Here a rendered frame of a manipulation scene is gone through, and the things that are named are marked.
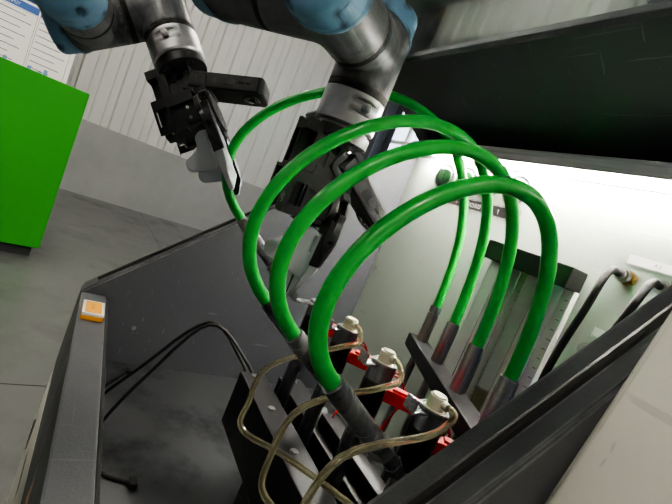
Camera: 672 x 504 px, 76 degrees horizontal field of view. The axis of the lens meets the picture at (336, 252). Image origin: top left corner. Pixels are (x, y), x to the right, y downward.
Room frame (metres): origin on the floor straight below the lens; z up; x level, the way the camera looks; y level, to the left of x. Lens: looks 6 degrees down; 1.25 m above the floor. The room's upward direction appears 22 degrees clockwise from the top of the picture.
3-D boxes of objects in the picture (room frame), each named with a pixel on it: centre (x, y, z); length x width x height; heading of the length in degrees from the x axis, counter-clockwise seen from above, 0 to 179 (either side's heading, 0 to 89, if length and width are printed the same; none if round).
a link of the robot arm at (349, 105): (0.53, 0.05, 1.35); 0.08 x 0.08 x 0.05
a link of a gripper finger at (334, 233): (0.52, 0.02, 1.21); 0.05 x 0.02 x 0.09; 31
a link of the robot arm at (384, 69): (0.53, 0.05, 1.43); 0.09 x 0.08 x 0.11; 156
